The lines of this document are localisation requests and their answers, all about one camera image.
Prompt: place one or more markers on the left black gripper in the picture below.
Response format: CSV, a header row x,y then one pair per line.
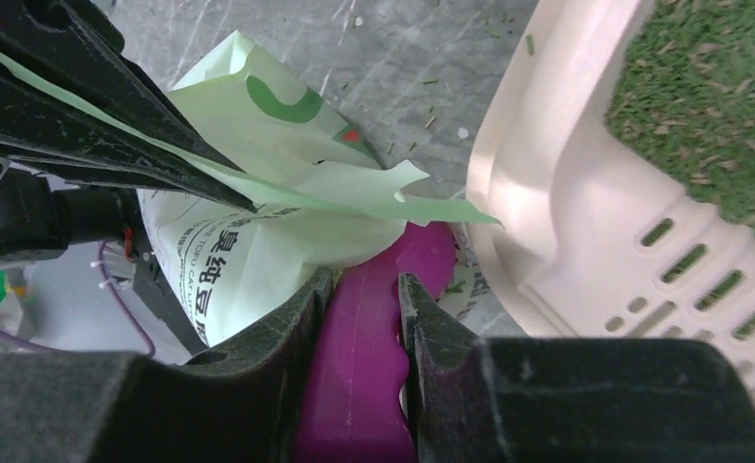
x,y
73,45

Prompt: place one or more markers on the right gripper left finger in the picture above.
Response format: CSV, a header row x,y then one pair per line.
x,y
235,402

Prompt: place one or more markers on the magenta plastic scoop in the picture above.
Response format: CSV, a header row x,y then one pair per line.
x,y
351,410

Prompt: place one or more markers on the beige litter box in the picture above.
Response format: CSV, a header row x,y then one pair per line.
x,y
590,240

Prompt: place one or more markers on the green litter bag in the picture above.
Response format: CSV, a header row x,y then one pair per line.
x,y
320,199

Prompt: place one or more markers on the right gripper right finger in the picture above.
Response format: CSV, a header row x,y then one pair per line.
x,y
473,399

